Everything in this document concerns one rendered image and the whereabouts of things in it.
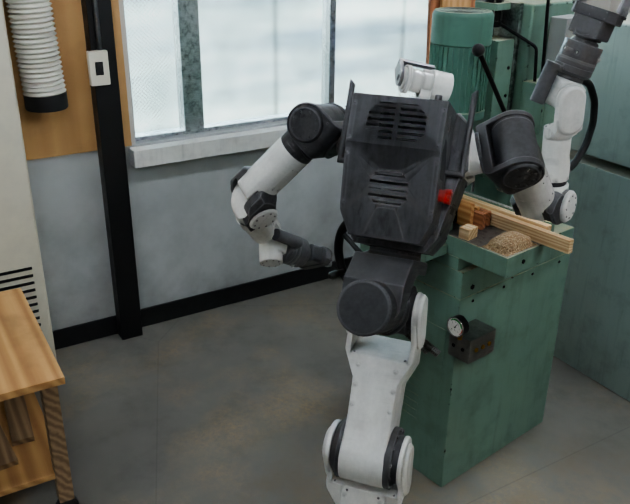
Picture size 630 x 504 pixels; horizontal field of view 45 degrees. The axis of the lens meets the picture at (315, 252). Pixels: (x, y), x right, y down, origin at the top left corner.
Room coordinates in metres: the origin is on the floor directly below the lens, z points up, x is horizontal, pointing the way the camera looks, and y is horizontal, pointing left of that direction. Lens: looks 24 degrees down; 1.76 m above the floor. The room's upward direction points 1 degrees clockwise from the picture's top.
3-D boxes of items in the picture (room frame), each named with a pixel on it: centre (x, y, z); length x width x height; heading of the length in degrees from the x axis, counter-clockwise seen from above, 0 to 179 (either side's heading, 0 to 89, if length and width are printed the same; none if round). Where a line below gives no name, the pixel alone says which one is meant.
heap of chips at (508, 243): (1.97, -0.55, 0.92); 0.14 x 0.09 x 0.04; 130
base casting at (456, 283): (2.34, -0.51, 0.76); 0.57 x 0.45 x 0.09; 130
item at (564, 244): (2.15, -0.52, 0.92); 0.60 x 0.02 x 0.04; 40
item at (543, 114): (2.29, -0.68, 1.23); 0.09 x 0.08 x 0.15; 130
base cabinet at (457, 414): (2.34, -0.51, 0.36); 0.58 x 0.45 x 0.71; 130
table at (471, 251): (2.14, -0.38, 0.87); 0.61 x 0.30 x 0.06; 40
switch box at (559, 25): (2.36, -0.75, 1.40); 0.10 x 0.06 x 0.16; 130
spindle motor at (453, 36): (2.26, -0.42, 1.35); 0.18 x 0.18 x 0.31
